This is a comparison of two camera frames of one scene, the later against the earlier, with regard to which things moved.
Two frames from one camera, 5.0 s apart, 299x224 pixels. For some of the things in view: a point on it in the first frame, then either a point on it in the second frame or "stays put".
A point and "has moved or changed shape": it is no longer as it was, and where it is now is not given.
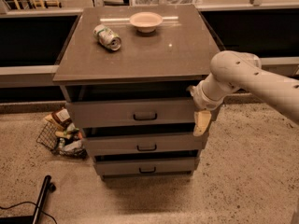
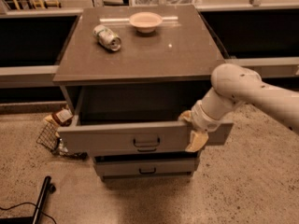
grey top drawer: x=133 y=113 has moved or changed shape
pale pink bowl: x=146 y=21 stays put
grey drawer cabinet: x=125 y=73 stays put
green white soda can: x=106 y=37 stays put
